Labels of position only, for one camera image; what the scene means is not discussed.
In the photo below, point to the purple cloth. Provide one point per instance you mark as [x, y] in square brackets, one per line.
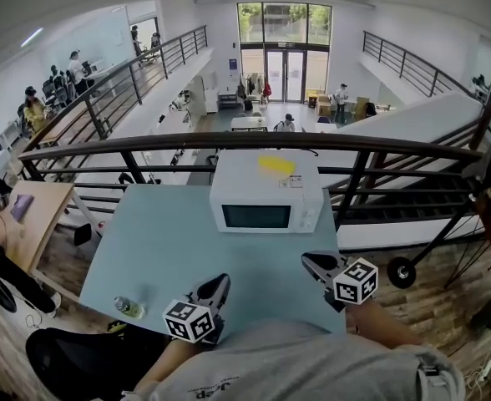
[22, 207]

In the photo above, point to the glass entrance door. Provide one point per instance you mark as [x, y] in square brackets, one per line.
[285, 73]

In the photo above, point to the white microwave oven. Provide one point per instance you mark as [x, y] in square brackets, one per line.
[249, 194]

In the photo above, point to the green drink bottle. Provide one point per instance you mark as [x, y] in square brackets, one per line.
[129, 307]

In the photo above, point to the white power strip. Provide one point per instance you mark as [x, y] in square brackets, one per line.
[485, 370]

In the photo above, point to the black coat stand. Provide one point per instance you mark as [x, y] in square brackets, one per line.
[401, 273]

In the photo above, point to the black balcony railing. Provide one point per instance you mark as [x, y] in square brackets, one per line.
[402, 65]
[164, 63]

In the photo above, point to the wooden side table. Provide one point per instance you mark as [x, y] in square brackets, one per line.
[41, 219]

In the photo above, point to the small black seat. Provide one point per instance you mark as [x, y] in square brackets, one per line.
[82, 235]

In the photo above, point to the blue wall poster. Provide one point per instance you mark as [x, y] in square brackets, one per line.
[233, 67]

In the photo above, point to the clothes rack with coats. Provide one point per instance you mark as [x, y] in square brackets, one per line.
[254, 88]

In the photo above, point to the ceiling tube light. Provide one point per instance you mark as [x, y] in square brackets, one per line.
[31, 37]

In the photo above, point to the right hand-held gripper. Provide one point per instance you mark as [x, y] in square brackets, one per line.
[356, 282]

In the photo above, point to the person's left forearm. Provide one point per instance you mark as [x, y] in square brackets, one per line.
[166, 361]

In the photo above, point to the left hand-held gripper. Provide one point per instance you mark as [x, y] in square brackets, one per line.
[189, 322]

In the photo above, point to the person's right forearm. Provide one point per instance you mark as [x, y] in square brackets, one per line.
[379, 324]

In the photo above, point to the green backpack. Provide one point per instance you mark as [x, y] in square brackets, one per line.
[117, 326]

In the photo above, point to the cardboard box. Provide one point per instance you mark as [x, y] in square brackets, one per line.
[320, 103]

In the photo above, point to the white dining table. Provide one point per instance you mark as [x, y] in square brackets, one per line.
[249, 123]

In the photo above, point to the black office chair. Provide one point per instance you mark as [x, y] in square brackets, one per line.
[82, 361]

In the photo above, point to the dark curved metal railing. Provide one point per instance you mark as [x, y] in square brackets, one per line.
[270, 139]

